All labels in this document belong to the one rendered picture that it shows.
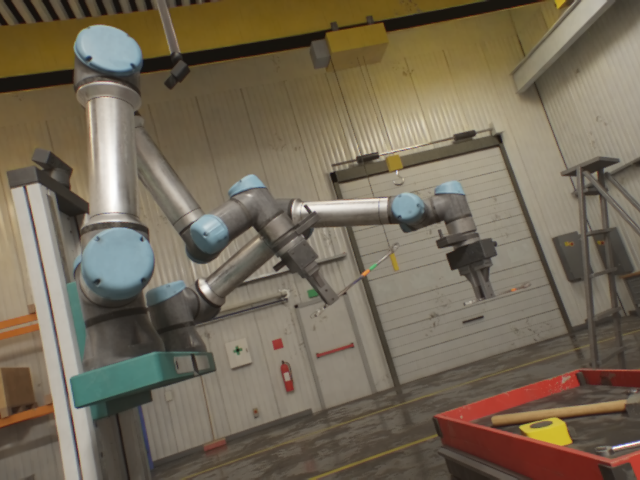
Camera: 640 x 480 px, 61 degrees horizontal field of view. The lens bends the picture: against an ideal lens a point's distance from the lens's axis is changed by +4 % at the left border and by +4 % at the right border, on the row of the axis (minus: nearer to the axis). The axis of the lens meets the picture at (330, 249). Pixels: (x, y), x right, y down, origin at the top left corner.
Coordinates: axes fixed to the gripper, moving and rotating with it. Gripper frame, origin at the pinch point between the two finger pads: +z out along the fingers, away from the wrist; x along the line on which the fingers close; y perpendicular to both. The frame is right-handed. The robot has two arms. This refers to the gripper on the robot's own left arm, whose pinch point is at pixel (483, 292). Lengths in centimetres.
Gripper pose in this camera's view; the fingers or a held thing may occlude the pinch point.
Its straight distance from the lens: 149.2
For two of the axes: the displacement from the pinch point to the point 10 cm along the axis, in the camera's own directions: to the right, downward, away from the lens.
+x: -5.1, 2.9, 8.1
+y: 8.1, -1.4, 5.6
